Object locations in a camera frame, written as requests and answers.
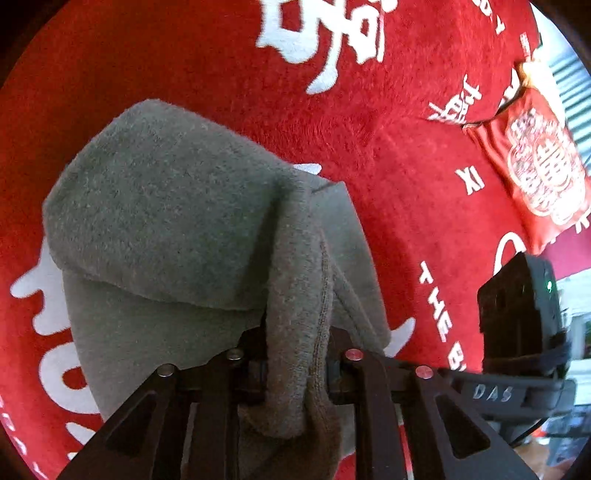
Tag red patterned pillow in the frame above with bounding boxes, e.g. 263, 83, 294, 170
463, 60, 590, 255

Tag grey fleece garment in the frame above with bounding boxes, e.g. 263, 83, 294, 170
43, 100, 390, 479

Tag red blanket white characters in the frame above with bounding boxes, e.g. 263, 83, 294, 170
1, 1, 538, 479

